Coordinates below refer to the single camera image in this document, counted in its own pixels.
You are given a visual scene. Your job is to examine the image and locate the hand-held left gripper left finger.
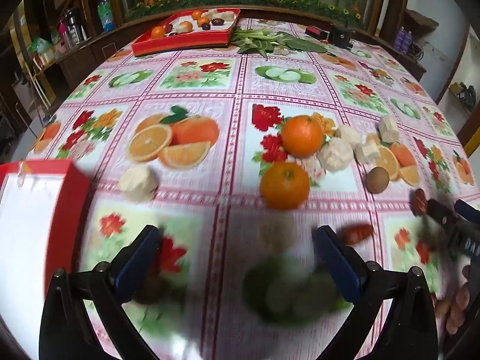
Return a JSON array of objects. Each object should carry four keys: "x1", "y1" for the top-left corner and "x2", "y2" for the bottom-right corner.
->
[{"x1": 39, "y1": 225, "x2": 163, "y2": 360}]

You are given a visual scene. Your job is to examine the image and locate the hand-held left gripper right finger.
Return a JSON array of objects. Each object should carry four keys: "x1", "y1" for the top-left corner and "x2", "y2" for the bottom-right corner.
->
[{"x1": 314, "y1": 226, "x2": 439, "y2": 360}]

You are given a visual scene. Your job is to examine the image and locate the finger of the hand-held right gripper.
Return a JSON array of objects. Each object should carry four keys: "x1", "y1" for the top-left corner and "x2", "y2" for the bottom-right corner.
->
[
  {"x1": 425, "y1": 199, "x2": 464, "y2": 233},
  {"x1": 454, "y1": 199, "x2": 480, "y2": 220}
]

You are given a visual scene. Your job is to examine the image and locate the red cardboard box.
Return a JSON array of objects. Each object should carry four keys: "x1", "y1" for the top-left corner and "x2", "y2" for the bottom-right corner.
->
[
  {"x1": 0, "y1": 159, "x2": 94, "y2": 331},
  {"x1": 131, "y1": 7, "x2": 241, "y2": 58}
]

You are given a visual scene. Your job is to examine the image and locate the person's right hand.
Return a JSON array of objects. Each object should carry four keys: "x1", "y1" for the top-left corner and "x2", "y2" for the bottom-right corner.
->
[{"x1": 431, "y1": 264, "x2": 477, "y2": 346}]

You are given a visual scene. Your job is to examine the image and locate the yellow black tool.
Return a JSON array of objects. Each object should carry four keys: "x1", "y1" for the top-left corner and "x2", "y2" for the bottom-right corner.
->
[{"x1": 448, "y1": 82, "x2": 479, "y2": 111}]

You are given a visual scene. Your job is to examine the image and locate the fruit print tablecloth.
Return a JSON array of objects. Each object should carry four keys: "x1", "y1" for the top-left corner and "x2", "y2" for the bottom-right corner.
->
[{"x1": 32, "y1": 17, "x2": 469, "y2": 360}]

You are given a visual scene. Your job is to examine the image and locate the black device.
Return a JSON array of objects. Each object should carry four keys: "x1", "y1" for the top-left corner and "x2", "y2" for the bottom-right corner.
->
[{"x1": 329, "y1": 24, "x2": 355, "y2": 49}]

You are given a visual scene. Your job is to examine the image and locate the red device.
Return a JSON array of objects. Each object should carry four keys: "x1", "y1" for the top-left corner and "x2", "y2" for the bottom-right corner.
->
[{"x1": 304, "y1": 25, "x2": 330, "y2": 40}]

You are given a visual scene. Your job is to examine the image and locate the small cardboard box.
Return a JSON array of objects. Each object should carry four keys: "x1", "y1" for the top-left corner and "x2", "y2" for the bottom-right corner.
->
[{"x1": 35, "y1": 47, "x2": 62, "y2": 66}]

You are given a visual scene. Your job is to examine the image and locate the green leafy vegetables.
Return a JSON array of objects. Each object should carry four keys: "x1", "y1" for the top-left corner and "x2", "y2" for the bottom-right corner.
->
[{"x1": 229, "y1": 28, "x2": 329, "y2": 59}]

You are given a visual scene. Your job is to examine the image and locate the green bag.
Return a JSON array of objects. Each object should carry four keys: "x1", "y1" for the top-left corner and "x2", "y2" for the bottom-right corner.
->
[{"x1": 28, "y1": 37, "x2": 53, "y2": 55}]

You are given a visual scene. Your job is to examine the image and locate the black thermos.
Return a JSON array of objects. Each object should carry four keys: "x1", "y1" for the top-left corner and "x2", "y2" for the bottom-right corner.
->
[{"x1": 64, "y1": 7, "x2": 89, "y2": 44}]

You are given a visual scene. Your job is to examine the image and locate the green plastic bottle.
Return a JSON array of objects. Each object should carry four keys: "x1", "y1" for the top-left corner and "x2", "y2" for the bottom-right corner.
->
[{"x1": 97, "y1": 0, "x2": 115, "y2": 32}]

